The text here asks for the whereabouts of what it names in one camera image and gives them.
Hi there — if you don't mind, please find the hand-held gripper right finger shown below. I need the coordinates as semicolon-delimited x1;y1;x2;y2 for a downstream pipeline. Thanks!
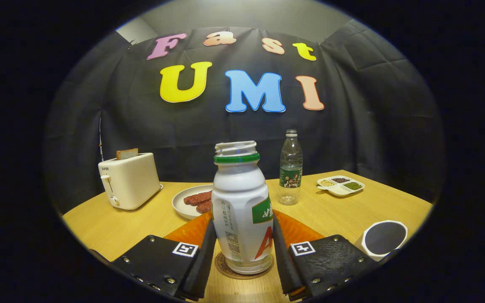
271;210;380;301

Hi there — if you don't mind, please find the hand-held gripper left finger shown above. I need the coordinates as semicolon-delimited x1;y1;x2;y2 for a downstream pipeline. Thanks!
111;211;218;302

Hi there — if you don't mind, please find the round cork coaster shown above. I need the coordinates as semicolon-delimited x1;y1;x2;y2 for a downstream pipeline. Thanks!
214;251;275;280

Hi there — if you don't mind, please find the white juice bottle green label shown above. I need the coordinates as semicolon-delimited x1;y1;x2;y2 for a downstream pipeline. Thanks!
212;141;275;275

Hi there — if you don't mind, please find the white cup with cork knob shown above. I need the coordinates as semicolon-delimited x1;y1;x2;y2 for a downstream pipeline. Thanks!
360;220;408;262

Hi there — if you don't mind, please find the clear plastic water bottle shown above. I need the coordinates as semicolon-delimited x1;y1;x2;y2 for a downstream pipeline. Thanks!
278;130;304;206

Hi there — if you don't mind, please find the round white plate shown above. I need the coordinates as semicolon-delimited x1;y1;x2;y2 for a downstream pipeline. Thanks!
172;184;214;220

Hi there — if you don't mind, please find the wooden table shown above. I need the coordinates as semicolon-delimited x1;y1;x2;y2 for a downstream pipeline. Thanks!
61;170;433;303

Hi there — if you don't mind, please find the white divided dish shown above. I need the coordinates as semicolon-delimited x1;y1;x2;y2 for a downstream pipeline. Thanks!
317;175;365;197

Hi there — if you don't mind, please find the cream toaster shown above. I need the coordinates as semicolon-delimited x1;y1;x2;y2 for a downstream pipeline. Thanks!
98;152;163;211

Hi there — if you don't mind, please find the black backdrop cloth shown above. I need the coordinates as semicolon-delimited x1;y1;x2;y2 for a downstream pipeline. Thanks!
43;19;445;215

